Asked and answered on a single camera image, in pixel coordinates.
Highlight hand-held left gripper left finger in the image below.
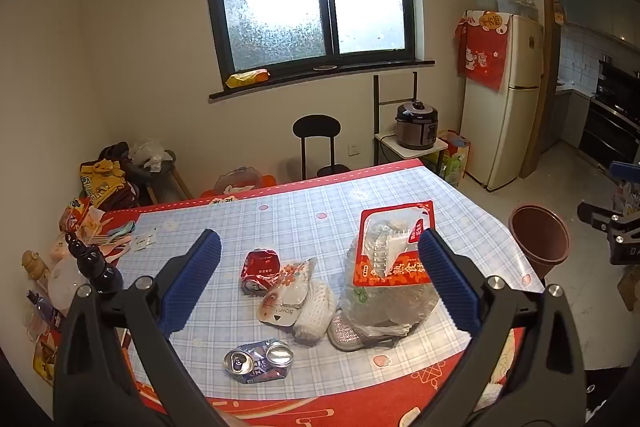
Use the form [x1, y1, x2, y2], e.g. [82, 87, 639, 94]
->
[52, 229, 223, 427]

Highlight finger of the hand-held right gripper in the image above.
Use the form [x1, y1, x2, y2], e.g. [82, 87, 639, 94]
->
[609, 161, 640, 184]
[576, 203, 622, 229]

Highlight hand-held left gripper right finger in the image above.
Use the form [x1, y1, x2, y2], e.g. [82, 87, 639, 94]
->
[417, 228, 588, 427]

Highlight red food package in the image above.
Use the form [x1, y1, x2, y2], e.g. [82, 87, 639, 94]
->
[352, 200, 435, 288]

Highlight brown trash bin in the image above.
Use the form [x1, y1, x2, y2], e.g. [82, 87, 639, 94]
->
[508, 204, 571, 280]

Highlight clear plastic bag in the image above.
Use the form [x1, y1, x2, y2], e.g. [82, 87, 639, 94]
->
[127, 139, 173, 172]
[337, 217, 443, 339]

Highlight crushed red can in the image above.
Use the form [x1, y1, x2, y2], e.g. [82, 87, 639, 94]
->
[241, 248, 281, 295]

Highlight white card blister packaging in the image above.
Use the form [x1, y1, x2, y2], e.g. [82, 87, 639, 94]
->
[257, 257, 318, 328]

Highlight crushed blue can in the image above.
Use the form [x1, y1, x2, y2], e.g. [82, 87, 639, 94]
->
[223, 339, 296, 384]

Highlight silver glitter item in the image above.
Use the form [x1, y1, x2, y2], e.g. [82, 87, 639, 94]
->
[326, 311, 396, 353]

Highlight cardboard box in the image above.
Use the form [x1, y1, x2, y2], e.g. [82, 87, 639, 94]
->
[617, 264, 640, 310]

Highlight black built-in oven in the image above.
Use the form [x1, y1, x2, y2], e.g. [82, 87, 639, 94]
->
[577, 62, 640, 168]

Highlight white paper sachets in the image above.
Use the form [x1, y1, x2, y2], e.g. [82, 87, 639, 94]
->
[132, 229, 157, 253]

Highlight pastel plastic spoons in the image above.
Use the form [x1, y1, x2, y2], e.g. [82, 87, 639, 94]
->
[92, 219, 137, 258]

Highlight black gourd-shaped bottle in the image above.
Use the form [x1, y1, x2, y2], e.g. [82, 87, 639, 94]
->
[66, 232, 123, 295]

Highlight wooden stool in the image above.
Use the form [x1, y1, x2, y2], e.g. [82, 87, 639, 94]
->
[122, 149, 194, 205]

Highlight cream refrigerator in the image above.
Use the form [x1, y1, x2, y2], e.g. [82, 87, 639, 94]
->
[460, 9, 545, 192]

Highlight white lidded container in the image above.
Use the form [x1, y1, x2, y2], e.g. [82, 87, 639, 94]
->
[47, 255, 91, 310]

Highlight colourful shopping bag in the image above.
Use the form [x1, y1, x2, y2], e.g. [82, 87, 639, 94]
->
[437, 130, 471, 188]

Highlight blue plaid table mat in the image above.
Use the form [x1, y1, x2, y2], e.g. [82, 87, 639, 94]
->
[107, 164, 543, 400]

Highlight yellow clothing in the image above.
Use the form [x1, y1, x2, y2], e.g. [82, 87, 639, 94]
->
[80, 159, 137, 208]

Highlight red snack packet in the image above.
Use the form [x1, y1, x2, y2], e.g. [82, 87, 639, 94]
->
[59, 198, 106, 238]

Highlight crumpled clear plastic bag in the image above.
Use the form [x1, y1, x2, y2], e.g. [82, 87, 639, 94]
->
[127, 139, 173, 172]

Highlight small dark bottle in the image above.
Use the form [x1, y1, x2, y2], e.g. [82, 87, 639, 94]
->
[25, 289, 63, 329]

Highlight white small shelf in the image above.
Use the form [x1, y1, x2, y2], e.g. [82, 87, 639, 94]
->
[374, 132, 449, 178]

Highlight beige water bottle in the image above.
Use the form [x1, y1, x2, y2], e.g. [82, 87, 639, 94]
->
[21, 249, 51, 284]

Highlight orange packet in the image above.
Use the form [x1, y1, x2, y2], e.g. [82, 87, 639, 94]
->
[32, 332, 63, 383]

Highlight rice cooker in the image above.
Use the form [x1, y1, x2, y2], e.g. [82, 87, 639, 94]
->
[395, 102, 440, 151]

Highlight red printed cloth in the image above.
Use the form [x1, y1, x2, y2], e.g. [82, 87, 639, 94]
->
[454, 10, 511, 92]

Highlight black metal rack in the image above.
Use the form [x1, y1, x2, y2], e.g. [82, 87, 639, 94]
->
[372, 71, 420, 168]

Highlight black round stool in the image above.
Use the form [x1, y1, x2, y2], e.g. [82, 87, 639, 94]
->
[292, 114, 351, 181]

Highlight yellow packet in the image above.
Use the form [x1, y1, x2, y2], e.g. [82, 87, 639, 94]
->
[226, 69, 271, 88]

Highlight dark window sill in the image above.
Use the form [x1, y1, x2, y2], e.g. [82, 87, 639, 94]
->
[209, 59, 436, 104]

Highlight wooden door frame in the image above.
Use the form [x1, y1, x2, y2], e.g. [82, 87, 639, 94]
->
[520, 0, 621, 180]

